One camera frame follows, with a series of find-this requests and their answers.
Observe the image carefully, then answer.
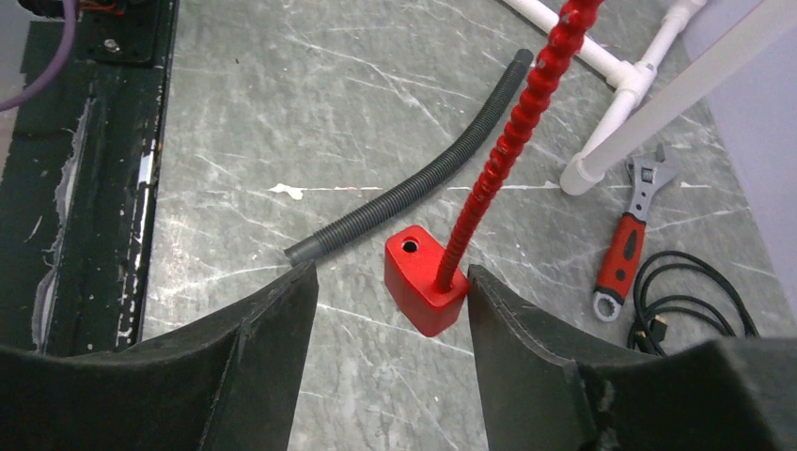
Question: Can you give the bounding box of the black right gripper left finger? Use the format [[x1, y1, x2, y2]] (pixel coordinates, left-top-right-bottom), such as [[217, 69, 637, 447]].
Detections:
[[1, 262, 319, 450]]

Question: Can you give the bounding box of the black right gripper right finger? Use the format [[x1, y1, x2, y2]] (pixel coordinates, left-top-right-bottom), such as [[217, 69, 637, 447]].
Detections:
[[468, 265, 796, 450]]

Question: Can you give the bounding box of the red wire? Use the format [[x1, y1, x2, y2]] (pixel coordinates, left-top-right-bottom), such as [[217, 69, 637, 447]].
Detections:
[[383, 0, 606, 338]]

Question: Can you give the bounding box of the coiled black cable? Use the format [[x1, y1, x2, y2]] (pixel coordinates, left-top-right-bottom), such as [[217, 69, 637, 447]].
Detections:
[[625, 250, 761, 357]]

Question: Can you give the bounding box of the red handled adjustable wrench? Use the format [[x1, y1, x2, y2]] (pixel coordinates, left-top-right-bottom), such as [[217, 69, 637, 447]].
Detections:
[[592, 144, 680, 322]]

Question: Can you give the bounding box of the black mounting rail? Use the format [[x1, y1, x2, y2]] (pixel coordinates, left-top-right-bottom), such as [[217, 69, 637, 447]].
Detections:
[[1, 1, 179, 357]]

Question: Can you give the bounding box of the white pvc pipe frame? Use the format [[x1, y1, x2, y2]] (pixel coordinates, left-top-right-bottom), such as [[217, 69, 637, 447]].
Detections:
[[497, 0, 797, 197]]

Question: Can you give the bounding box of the black corrugated hose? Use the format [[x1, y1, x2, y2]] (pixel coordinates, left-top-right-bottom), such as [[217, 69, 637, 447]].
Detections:
[[283, 48, 536, 269]]

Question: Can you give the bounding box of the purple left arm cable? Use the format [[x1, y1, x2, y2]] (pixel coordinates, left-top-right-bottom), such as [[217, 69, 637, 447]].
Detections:
[[0, 0, 81, 115]]

